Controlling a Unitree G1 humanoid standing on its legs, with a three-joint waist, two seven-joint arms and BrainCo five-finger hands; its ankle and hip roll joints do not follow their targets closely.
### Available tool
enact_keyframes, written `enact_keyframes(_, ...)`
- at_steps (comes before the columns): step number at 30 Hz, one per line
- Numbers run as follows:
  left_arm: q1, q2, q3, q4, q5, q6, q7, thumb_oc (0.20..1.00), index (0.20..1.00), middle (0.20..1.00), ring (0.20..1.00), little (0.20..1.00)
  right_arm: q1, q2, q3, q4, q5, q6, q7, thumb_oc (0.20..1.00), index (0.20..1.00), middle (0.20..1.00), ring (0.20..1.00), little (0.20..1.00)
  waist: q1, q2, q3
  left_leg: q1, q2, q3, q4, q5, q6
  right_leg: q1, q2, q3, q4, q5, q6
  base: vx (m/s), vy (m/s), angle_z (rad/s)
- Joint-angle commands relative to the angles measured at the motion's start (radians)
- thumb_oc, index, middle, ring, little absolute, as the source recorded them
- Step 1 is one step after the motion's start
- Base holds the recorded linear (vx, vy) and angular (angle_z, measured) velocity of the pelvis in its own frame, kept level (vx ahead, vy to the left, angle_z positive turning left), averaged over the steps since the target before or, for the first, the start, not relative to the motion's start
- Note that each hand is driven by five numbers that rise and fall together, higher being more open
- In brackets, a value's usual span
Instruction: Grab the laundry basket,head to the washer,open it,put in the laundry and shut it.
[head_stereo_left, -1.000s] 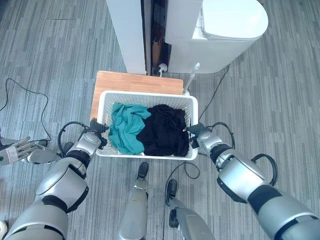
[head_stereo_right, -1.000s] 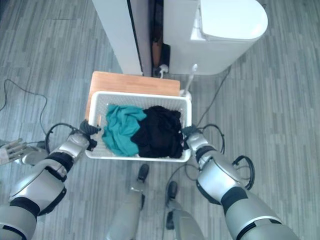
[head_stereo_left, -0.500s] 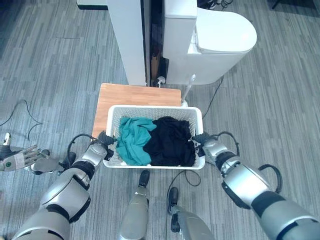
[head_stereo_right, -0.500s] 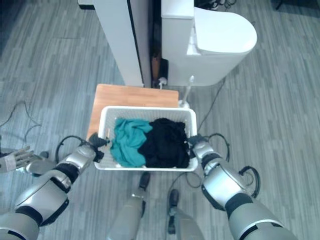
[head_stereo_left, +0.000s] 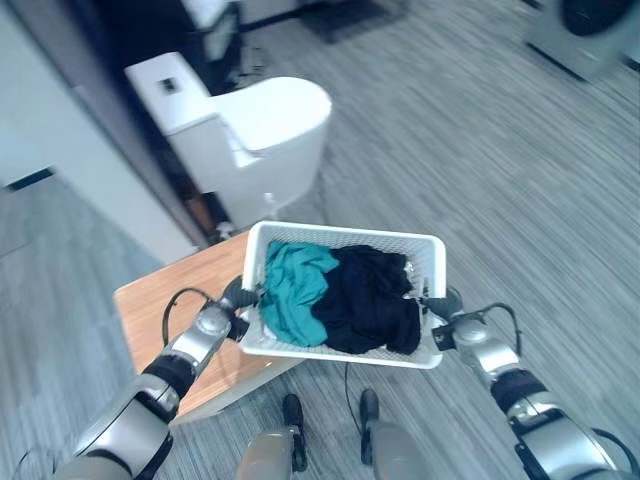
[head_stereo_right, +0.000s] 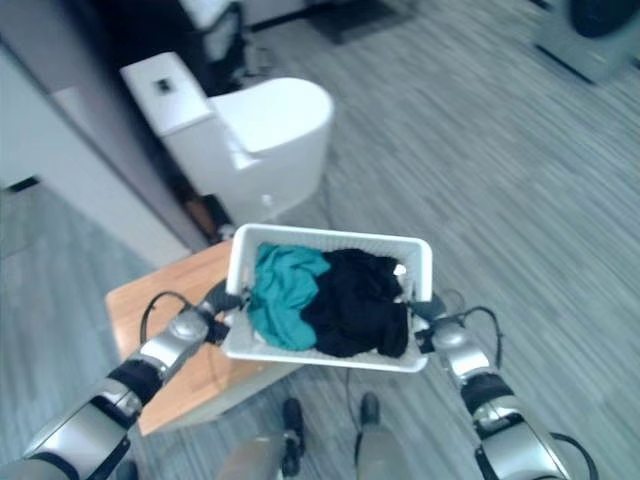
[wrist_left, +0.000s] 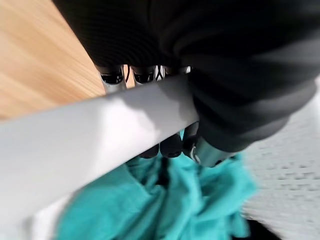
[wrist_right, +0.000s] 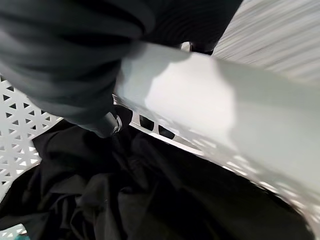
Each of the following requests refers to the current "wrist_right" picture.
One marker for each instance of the teal cloth item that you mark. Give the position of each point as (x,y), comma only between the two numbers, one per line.
(19,236)

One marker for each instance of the black laundry garment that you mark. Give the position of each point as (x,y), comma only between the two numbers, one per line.
(150,190)

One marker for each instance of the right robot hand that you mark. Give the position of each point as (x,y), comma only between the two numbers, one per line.
(62,50)

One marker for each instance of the white plastic laundry basket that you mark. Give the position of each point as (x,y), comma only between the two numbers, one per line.
(200,100)

